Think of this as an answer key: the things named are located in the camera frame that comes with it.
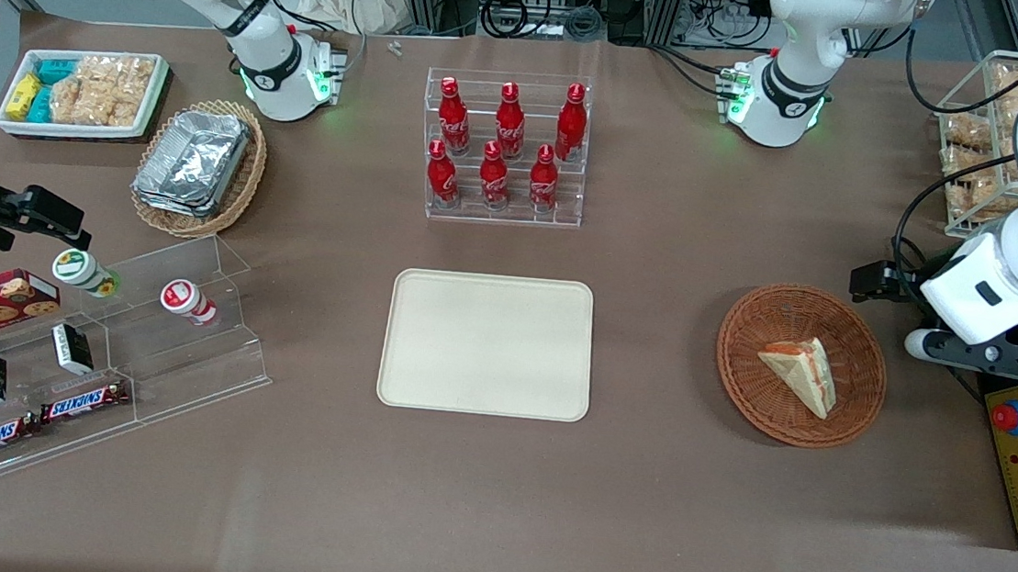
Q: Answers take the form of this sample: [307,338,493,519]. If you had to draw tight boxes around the red cola bottle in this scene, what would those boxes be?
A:
[526,143,564,215]
[475,140,515,212]
[491,82,531,161]
[553,82,592,163]
[433,75,477,157]
[423,138,465,209]

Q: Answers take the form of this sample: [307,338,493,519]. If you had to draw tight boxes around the green lid yogurt bottle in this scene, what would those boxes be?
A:
[49,246,125,302]

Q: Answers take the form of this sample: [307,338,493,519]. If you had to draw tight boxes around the teal snack packet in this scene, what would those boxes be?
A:
[35,55,80,89]
[26,84,57,126]

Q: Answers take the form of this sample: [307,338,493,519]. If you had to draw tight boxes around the clear acrylic stepped stand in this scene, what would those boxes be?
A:
[0,216,285,510]

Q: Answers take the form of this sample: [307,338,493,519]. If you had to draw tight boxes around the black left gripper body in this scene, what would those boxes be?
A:
[893,242,965,304]

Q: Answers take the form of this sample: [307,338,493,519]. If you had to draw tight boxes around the round brown wicker basket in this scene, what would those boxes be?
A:
[709,278,895,455]

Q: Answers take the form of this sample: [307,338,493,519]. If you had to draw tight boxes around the white plastic bin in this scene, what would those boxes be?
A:
[0,39,172,150]

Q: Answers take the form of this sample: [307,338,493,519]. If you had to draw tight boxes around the white wire basket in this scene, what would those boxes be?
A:
[923,44,1018,245]

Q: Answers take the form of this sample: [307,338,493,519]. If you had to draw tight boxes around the red lid yogurt bottle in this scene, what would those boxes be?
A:
[157,276,224,329]

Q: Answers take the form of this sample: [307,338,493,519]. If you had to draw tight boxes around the beige plastic serving tray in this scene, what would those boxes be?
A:
[375,264,601,425]

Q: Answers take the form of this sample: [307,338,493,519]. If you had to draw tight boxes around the aluminium foil container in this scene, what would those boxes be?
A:
[130,184,237,223]
[133,106,254,211]

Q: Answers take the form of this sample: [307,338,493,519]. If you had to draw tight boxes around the yellow snack packet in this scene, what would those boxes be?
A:
[5,73,43,123]

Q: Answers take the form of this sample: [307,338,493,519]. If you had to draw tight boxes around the clear acrylic bottle rack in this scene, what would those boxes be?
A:
[414,63,597,232]

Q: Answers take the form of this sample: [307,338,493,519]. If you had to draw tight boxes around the oval tan wicker basket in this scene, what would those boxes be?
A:
[126,92,274,246]

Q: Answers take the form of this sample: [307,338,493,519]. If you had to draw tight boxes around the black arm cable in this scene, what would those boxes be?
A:
[899,24,1018,124]

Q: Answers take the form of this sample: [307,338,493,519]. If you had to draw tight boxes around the clear rice cracker bag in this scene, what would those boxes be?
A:
[988,65,1018,129]
[73,52,157,105]
[937,147,1018,227]
[48,80,146,131]
[940,110,996,151]

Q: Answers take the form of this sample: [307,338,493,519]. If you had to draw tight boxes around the triangular sandwich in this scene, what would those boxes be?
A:
[752,332,844,421]

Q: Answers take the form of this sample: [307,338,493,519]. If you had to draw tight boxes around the black base cable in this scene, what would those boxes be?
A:
[644,42,735,100]
[269,0,373,67]

